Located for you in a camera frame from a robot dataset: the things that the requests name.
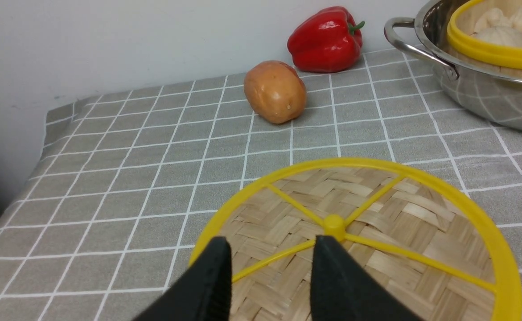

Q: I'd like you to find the grey checkered tablecloth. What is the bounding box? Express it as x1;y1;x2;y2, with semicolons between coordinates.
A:
0;49;522;321

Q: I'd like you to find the yellow bamboo steamer lid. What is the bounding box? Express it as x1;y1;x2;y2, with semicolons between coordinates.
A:
189;158;522;321

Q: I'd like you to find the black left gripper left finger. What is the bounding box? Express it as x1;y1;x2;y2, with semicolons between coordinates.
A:
134;236;232;321

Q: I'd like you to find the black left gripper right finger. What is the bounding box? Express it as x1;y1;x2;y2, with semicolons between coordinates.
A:
310;235;420;321

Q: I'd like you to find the white dumpling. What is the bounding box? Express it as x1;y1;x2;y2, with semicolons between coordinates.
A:
473;8;512;34

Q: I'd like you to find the brown potato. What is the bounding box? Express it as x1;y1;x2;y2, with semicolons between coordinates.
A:
244;60;308;124

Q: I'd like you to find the red bell pepper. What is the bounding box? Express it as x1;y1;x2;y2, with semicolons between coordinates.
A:
287;6;365;73

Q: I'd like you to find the yellow bamboo steamer basket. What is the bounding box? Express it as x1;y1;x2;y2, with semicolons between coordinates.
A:
446;0;522;79

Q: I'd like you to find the stainless steel pot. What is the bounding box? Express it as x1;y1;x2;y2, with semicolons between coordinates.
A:
384;0;522;131

